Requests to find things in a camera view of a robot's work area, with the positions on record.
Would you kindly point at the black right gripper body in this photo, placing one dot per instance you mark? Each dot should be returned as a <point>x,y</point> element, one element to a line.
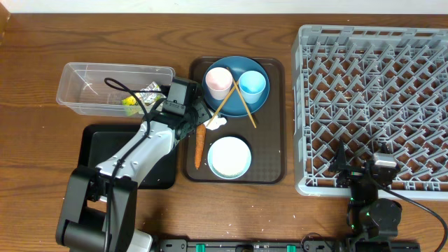
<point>351,176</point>

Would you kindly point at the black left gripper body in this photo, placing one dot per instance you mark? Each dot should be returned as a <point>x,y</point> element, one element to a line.
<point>199,115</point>

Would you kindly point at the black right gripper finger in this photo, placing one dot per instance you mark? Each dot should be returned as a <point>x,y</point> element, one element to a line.
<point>384,149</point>
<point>340,157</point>

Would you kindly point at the orange carrot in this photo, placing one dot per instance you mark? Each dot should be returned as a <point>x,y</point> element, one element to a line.
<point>200,142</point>

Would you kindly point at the yellow green snack wrapper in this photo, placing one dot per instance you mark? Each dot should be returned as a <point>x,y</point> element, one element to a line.
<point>149,95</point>

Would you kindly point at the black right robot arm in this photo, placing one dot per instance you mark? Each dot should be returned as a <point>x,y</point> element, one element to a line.
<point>373,219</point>

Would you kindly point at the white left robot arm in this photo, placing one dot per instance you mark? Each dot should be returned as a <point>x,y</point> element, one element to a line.
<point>99,208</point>

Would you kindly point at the grey dishwasher rack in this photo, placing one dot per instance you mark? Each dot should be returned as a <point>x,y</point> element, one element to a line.
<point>368,87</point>

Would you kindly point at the light blue bowl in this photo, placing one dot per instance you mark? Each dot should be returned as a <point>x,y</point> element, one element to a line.
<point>229,157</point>

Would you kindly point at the pink cup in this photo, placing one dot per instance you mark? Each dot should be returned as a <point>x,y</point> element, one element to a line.
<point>219,81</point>

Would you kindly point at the brown serving tray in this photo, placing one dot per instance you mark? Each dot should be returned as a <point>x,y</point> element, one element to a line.
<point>267,142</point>

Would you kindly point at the dark blue plate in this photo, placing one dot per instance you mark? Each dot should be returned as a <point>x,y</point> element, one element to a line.
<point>233,106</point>

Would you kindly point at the wooden chopstick right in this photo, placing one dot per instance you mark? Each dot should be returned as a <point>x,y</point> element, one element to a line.
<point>245,105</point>

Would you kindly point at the wooden chopstick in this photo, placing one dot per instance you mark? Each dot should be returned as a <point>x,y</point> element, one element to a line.
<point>245,105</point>
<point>223,103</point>

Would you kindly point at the wooden chopstick left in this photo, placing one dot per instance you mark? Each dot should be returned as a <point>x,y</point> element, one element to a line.
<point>223,103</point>

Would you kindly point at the light blue cup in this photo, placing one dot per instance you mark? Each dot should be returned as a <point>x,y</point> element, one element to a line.
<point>252,85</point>

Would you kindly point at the black plastic tray bin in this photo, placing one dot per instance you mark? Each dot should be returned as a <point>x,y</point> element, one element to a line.
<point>101,141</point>

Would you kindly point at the clear plastic bin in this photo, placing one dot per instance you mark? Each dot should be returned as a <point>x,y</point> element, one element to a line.
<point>82,87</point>

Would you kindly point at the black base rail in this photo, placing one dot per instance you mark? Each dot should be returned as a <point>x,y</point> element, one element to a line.
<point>308,245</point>

